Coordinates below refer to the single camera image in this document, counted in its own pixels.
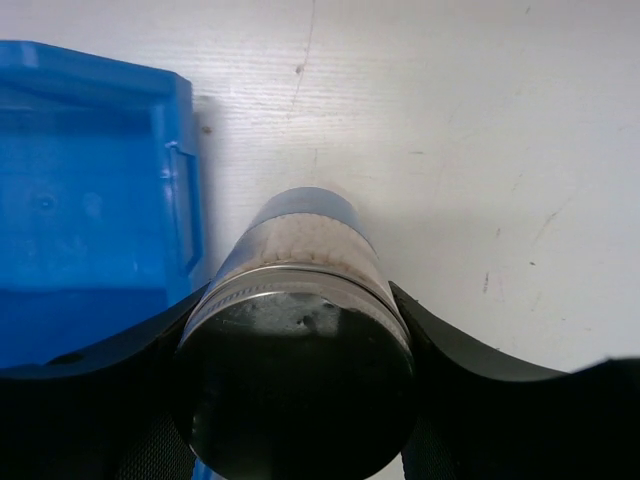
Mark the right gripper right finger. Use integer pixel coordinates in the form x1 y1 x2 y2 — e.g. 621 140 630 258
391 284 639 479

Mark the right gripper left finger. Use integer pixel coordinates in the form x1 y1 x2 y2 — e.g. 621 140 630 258
1 289 204 479

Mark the blue three-compartment plastic bin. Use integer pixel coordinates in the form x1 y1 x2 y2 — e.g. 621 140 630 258
1 40 204 371

